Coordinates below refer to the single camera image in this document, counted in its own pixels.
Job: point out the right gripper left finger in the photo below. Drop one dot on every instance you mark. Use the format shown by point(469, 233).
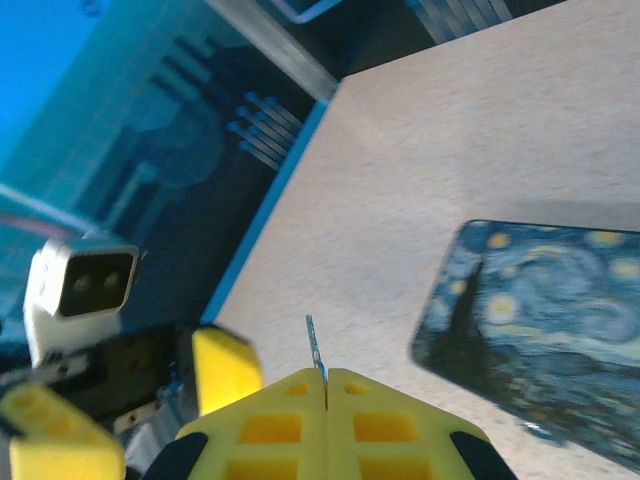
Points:
point(260, 430)

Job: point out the starry night painted box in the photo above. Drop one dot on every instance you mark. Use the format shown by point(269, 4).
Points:
point(540, 325)

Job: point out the small silver key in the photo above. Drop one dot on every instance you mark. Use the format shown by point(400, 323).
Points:
point(315, 350)

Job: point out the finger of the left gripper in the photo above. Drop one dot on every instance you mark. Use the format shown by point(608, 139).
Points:
point(225, 370)
point(60, 440)

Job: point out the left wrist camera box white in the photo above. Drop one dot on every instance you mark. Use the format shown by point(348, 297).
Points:
point(50, 305)

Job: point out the aluminium frame post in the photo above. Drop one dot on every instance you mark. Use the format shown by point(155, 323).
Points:
point(285, 45)

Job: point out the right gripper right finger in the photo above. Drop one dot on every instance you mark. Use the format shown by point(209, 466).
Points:
point(400, 435)

